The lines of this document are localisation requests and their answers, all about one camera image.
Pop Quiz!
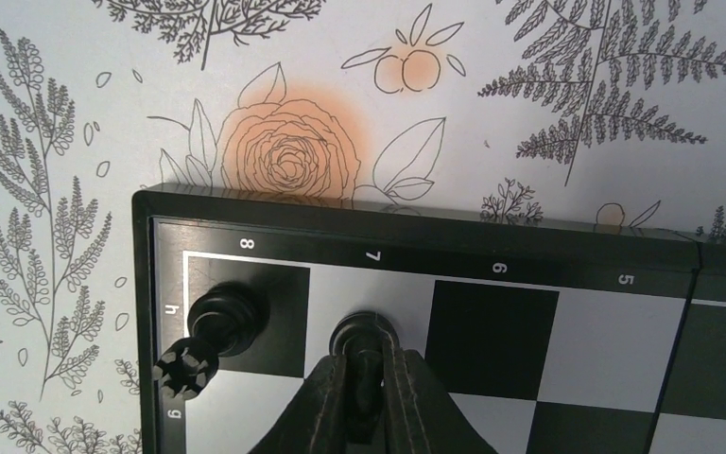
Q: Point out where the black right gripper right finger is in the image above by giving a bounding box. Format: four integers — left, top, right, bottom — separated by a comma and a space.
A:
383, 345, 496, 454

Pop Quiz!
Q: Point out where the black chess rook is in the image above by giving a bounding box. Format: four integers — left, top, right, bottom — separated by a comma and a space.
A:
152, 282, 269, 400

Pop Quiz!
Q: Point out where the black chess pawn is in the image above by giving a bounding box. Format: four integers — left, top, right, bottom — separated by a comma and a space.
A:
329, 310, 395, 445

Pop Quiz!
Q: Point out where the floral patterned table mat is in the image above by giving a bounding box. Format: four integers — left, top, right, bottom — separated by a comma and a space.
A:
0, 1, 726, 453

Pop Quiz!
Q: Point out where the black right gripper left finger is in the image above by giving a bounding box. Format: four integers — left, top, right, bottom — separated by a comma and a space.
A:
251, 355, 347, 454

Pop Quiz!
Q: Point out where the black white chessboard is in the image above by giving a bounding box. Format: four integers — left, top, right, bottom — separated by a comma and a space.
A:
131, 183, 726, 453

